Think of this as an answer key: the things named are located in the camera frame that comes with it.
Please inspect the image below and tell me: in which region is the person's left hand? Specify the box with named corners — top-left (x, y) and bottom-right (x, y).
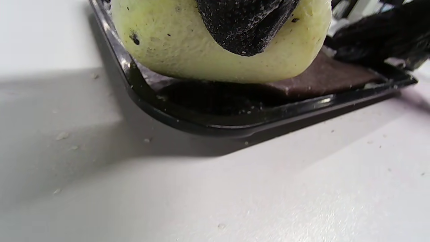
top-left (197, 0), bottom-right (301, 56)

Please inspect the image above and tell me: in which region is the person's right hand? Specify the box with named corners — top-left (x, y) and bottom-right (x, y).
top-left (324, 0), bottom-right (430, 71)

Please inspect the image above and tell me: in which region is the brown leather bag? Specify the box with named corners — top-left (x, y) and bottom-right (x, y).
top-left (138, 50), bottom-right (387, 101)

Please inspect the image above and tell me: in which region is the yellow round sponge pad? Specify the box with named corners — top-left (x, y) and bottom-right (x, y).
top-left (111, 0), bottom-right (333, 84)

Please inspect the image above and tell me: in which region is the black plastic tray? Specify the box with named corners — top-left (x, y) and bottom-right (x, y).
top-left (89, 0), bottom-right (419, 138)

